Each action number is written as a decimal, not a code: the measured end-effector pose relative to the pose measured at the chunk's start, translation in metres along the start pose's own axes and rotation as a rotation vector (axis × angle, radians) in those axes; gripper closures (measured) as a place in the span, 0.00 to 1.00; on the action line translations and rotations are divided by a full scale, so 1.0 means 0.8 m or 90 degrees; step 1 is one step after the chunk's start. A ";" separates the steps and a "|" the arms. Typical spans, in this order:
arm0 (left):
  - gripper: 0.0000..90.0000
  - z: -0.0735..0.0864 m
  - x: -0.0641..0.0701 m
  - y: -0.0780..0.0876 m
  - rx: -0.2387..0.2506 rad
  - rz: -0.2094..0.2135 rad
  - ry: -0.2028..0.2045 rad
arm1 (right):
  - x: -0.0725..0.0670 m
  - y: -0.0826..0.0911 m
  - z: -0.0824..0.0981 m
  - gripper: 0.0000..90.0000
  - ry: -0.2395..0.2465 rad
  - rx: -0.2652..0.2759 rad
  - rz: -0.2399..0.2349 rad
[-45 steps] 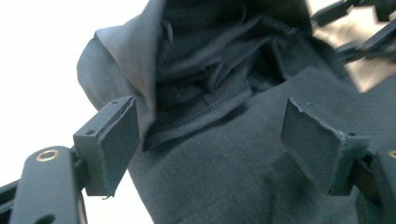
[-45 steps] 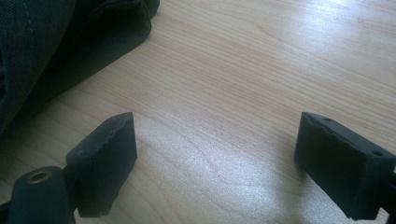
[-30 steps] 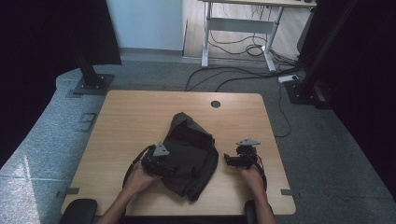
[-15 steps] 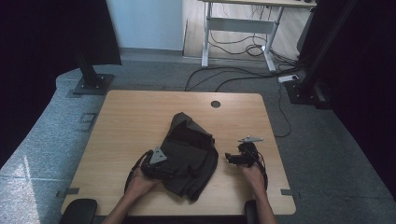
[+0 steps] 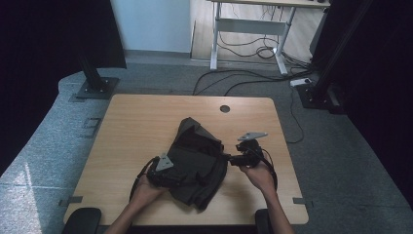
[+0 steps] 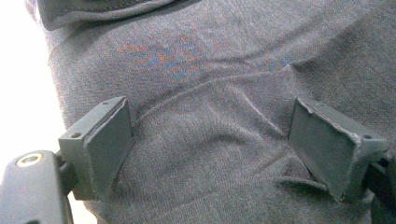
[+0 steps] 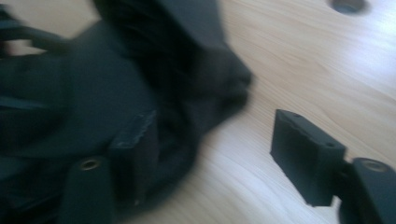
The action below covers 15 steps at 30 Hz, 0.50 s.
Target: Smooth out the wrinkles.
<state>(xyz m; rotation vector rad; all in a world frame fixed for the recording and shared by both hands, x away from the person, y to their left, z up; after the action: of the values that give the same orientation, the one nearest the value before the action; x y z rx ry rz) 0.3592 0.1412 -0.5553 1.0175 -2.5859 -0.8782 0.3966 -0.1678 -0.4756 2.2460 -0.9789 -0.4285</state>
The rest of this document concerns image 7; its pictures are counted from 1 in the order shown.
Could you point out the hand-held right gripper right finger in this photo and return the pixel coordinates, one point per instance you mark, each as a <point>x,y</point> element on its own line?
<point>306,155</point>

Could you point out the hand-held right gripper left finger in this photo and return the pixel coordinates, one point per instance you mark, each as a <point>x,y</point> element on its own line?
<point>137,155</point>

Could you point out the dark pleated skirt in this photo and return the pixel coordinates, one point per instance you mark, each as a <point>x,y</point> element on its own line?
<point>102,93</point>

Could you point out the dark round object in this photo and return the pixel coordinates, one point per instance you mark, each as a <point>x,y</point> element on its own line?
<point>348,5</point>

